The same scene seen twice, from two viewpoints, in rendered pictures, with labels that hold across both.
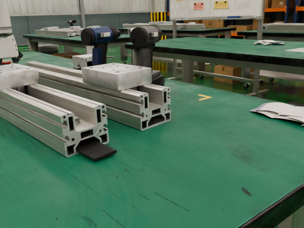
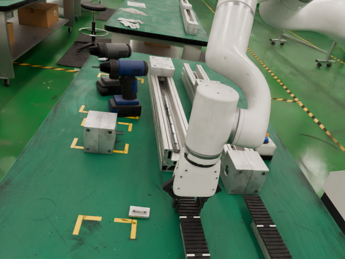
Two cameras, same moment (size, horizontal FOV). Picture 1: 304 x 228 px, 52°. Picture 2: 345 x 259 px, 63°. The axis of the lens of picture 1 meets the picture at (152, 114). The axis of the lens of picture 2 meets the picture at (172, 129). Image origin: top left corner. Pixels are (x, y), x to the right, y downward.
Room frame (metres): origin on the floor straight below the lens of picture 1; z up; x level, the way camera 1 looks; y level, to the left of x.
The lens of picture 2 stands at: (1.89, 0.83, 1.33)
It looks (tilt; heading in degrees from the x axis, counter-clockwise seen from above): 31 degrees down; 210
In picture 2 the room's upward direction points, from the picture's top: 11 degrees clockwise
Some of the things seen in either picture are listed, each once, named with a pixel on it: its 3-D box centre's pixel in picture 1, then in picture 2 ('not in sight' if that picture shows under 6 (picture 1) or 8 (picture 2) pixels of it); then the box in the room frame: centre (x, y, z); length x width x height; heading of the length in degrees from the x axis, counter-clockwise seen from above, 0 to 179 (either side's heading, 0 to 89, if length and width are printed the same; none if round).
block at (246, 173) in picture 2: not in sight; (246, 172); (1.18, 0.71, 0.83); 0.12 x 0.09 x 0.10; 133
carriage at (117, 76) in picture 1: (116, 80); (160, 69); (0.81, 0.09, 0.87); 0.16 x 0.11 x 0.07; 43
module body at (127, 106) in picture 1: (71, 85); (164, 100); (0.99, 0.26, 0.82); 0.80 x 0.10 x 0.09; 43
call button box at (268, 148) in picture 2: not in sight; (257, 146); (0.99, 0.68, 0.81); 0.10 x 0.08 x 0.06; 133
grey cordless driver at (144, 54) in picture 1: (151, 58); (106, 69); (1.07, 0.00, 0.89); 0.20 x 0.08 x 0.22; 155
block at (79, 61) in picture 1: (85, 66); (104, 132); (1.35, 0.28, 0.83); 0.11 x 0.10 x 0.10; 130
